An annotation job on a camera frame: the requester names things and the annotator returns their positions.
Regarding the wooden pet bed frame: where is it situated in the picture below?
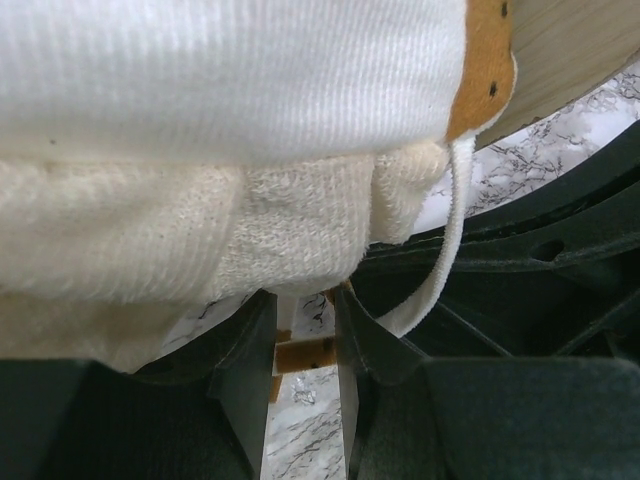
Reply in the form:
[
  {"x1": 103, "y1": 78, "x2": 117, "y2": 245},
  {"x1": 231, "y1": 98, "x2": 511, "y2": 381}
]
[{"x1": 477, "y1": 0, "x2": 639, "y2": 148}]

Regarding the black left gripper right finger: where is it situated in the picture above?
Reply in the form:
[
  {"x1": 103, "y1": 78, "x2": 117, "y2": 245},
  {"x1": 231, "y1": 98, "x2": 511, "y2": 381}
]
[{"x1": 334, "y1": 288, "x2": 639, "y2": 479}]

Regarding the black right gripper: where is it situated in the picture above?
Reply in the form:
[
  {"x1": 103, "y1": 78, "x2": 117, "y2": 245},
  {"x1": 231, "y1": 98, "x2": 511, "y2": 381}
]
[{"x1": 349, "y1": 125, "x2": 639, "y2": 358}]

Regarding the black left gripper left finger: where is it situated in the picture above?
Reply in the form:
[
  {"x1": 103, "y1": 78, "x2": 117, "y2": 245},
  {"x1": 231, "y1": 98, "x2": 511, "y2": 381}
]
[{"x1": 1, "y1": 292, "x2": 276, "y2": 479}]

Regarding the large bear print cushion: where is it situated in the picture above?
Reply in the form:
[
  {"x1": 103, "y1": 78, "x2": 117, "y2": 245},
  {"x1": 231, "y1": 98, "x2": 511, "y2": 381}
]
[{"x1": 1, "y1": 1, "x2": 517, "y2": 372}]

